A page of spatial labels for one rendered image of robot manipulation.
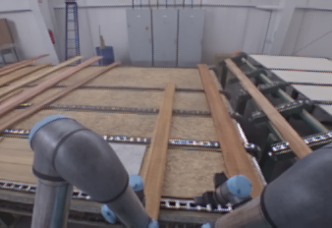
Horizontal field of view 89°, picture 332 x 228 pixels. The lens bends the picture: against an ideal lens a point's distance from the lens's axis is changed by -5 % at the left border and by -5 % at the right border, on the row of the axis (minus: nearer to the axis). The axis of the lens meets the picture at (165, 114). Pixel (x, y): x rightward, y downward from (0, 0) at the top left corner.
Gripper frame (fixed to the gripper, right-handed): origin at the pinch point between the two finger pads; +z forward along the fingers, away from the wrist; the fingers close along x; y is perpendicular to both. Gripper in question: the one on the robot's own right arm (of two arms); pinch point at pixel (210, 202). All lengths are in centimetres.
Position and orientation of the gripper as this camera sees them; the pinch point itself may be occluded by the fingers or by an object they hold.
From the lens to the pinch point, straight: 97.0
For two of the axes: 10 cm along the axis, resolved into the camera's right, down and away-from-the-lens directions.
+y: 0.5, 8.0, -6.0
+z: -1.6, 6.0, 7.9
